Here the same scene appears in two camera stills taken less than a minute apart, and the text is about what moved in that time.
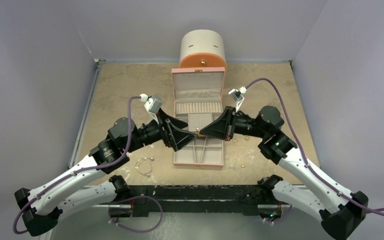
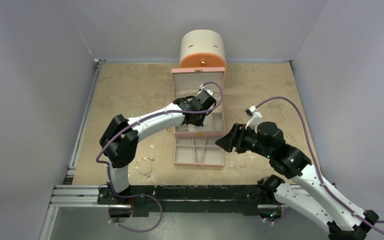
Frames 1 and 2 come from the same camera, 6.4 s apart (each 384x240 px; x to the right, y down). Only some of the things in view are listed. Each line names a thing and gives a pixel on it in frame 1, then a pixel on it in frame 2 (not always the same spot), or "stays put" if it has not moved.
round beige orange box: x=202 y=48 stays put
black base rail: x=196 y=200 stays put
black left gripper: x=176 y=139 to x=200 y=122
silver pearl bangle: x=150 y=159 stays put
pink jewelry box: x=199 y=94 stays put
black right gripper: x=228 y=123 to x=238 y=138
